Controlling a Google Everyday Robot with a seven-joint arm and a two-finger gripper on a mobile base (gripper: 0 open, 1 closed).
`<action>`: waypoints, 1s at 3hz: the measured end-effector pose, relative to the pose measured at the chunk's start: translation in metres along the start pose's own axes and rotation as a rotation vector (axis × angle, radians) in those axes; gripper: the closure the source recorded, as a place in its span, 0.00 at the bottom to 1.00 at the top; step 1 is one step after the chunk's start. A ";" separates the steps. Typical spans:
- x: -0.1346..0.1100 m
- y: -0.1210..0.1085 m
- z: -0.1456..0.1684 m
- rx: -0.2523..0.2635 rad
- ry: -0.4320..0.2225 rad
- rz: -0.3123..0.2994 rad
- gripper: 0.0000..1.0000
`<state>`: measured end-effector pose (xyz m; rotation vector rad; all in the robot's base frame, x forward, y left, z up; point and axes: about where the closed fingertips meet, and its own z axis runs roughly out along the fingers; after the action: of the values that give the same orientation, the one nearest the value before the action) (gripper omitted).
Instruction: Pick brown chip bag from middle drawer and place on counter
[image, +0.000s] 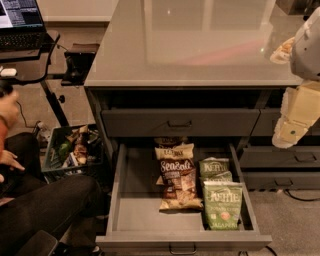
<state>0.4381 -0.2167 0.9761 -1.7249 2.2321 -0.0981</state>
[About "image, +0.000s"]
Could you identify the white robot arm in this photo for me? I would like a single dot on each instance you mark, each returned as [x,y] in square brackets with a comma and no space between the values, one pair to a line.
[302,51]

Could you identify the white mouse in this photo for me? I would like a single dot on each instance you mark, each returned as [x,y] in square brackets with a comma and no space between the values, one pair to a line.
[8,72]

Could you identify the black laptop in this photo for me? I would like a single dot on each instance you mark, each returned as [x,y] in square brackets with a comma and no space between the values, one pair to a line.
[21,25]

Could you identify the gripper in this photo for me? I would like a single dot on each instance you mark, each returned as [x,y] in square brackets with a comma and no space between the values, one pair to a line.
[307,50]

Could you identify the seated person in black trousers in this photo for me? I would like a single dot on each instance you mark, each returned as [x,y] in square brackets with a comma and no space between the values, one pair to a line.
[65,209]

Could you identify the rear green Kettle chip bag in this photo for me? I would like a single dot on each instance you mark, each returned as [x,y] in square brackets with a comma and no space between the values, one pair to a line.
[215,169]

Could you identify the black side desk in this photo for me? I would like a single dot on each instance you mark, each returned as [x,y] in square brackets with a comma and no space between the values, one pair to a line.
[36,71]

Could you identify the person's hand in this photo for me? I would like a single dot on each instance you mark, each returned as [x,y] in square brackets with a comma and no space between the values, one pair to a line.
[9,159]

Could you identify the grey top right drawer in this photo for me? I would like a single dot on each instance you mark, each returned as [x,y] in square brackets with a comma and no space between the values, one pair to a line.
[268,119]

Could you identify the rear brown chip bag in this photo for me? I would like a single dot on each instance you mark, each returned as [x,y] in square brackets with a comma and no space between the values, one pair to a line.
[170,142]

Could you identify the grey top left drawer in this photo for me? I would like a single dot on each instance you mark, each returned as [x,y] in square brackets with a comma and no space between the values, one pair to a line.
[178,122]

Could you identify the open grey middle drawer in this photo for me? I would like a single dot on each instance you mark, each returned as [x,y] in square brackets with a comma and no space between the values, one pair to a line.
[137,226]

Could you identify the grey cabinet with glossy top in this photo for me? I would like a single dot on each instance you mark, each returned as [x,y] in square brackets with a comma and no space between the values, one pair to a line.
[191,54]

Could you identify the grey right lower drawer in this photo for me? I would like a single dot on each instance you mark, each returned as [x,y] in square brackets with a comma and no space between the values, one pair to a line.
[272,157]

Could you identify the dark object on counter corner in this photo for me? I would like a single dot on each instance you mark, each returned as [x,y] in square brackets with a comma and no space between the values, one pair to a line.
[298,7]

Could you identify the green kettle chip bag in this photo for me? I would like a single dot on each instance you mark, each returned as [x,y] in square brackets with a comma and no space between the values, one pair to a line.
[222,201]
[215,169]

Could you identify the brown sea salt chip bag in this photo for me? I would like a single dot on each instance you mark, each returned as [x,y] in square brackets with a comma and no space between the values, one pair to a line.
[179,176]

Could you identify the green crate of snacks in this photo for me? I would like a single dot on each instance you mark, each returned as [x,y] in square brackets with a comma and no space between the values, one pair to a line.
[75,150]

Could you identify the front green Kettle chip bag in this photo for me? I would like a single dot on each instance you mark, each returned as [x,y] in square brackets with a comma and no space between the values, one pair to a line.
[222,201]

